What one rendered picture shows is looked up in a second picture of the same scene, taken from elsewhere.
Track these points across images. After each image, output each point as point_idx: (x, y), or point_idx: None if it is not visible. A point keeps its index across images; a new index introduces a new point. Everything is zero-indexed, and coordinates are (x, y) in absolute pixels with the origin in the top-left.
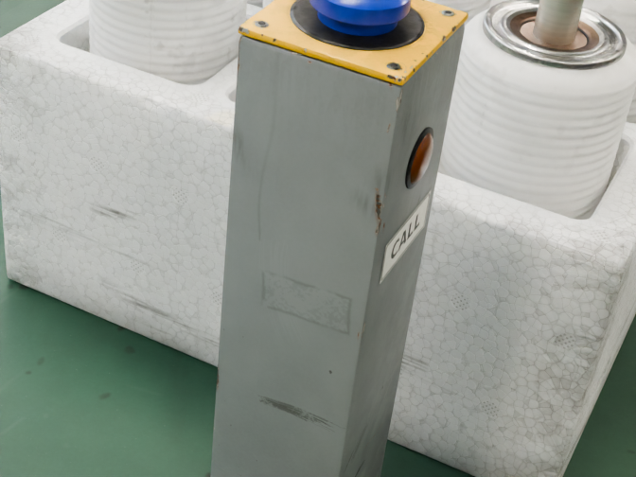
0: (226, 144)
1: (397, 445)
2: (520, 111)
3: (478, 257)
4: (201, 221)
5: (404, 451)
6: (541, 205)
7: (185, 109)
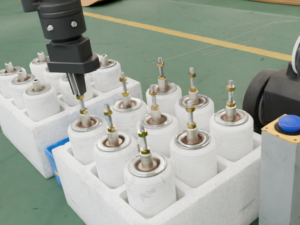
0: (210, 195)
1: (251, 222)
2: (248, 133)
3: (260, 166)
4: (207, 220)
5: (254, 222)
6: (252, 148)
7: (199, 197)
